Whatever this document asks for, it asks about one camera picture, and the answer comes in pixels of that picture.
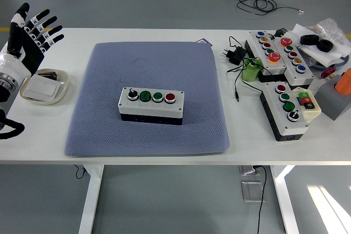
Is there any white oval tray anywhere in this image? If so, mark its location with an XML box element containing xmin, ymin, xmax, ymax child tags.
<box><xmin>19</xmin><ymin>68</ymin><xmax>71</xmax><ymax>106</ymax></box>

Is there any black foam ring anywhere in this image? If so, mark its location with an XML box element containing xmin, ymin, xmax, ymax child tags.
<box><xmin>299</xmin><ymin>34</ymin><xmax>320</xmax><ymax>45</ymax></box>
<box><xmin>318</xmin><ymin>39</ymin><xmax>333</xmax><ymax>53</ymax></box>

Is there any blue-rimmed round dish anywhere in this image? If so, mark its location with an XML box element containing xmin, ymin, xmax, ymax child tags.
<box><xmin>312</xmin><ymin>53</ymin><xmax>350</xmax><ymax>71</ymax></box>

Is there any black power adapter plug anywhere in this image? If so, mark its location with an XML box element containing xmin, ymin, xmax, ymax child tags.
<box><xmin>221</xmin><ymin>46</ymin><xmax>247</xmax><ymax>66</ymax></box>

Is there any blue-grey textured mat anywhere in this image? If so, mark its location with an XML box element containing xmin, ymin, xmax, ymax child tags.
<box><xmin>64</xmin><ymin>41</ymin><xmax>230</xmax><ymax>158</ymax></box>

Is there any white wall switch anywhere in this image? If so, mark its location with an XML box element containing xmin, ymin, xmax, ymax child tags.
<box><xmin>25</xmin><ymin>76</ymin><xmax>61</xmax><ymax>100</ymax></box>

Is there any white foam sheet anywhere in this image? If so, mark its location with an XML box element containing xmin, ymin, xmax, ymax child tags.
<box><xmin>290</xmin><ymin>23</ymin><xmax>351</xmax><ymax>68</ymax></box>

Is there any purple card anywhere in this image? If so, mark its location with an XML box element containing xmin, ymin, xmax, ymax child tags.
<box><xmin>195</xmin><ymin>38</ymin><xmax>214</xmax><ymax>48</ymax></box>

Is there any clear bubble wrap bag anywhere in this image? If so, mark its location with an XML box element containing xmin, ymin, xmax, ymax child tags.
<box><xmin>309</xmin><ymin>18</ymin><xmax>347</xmax><ymax>45</ymax></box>

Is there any five-button box, glowing mushroom button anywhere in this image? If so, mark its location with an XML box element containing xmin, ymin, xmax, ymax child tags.
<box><xmin>245</xmin><ymin>30</ymin><xmax>287</xmax><ymax>83</ymax></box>

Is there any red mushroom knob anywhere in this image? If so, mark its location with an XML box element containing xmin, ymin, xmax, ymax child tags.
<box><xmin>321</xmin><ymin>67</ymin><xmax>337</xmax><ymax>79</ymax></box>

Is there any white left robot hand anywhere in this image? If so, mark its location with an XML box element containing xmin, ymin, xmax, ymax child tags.
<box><xmin>0</xmin><ymin>2</ymin><xmax>65</xmax><ymax>81</ymax></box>

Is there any grey block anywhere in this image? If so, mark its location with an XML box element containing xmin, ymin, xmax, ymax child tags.
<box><xmin>313</xmin><ymin>79</ymin><xmax>351</xmax><ymax>121</ymax></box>

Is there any four-button control box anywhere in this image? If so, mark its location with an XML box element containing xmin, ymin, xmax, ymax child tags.
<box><xmin>117</xmin><ymin>87</ymin><xmax>185</xmax><ymax>127</ymax></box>

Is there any black adapter cord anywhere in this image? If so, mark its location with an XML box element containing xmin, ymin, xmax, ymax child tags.
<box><xmin>226</xmin><ymin>36</ymin><xmax>265</xmax><ymax>102</ymax></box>

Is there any green plastic bottle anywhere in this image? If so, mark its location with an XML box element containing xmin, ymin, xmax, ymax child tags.
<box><xmin>241</xmin><ymin>57</ymin><xmax>264</xmax><ymax>83</ymax></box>

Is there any four-button box with selector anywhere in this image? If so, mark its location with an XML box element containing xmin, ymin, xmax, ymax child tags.
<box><xmin>259</xmin><ymin>81</ymin><xmax>310</xmax><ymax>142</ymax></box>

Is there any orange cylinder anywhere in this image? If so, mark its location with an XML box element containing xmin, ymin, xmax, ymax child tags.
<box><xmin>333</xmin><ymin>68</ymin><xmax>351</xmax><ymax>95</ymax></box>

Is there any five-button box, red mushroom button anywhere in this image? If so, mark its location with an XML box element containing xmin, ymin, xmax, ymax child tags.
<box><xmin>271</xmin><ymin>36</ymin><xmax>315</xmax><ymax>87</ymax></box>

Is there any metal floor socket plate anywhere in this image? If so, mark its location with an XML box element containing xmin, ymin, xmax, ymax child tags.
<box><xmin>238</xmin><ymin>165</ymin><xmax>261</xmax><ymax>176</ymax></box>
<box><xmin>241</xmin><ymin>180</ymin><xmax>266</xmax><ymax>203</ymax></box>

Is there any small dark brown bottle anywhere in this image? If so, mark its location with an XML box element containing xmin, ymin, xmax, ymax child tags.
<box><xmin>37</xmin><ymin>72</ymin><xmax>58</xmax><ymax>81</ymax></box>

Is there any white table leg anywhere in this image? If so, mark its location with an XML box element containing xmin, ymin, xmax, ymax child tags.
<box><xmin>78</xmin><ymin>164</ymin><xmax>105</xmax><ymax>234</ymax></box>
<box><xmin>270</xmin><ymin>164</ymin><xmax>300</xmax><ymax>234</ymax></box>

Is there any cream switch box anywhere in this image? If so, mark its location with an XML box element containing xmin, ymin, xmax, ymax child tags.
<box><xmin>291</xmin><ymin>86</ymin><xmax>322</xmax><ymax>125</ymax></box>

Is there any black cable under table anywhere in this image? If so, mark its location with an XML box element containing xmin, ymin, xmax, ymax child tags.
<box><xmin>252</xmin><ymin>164</ymin><xmax>268</xmax><ymax>234</ymax></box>

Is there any thin black hanging cable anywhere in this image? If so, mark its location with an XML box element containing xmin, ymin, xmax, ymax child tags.
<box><xmin>73</xmin><ymin>164</ymin><xmax>88</xmax><ymax>179</ymax></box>

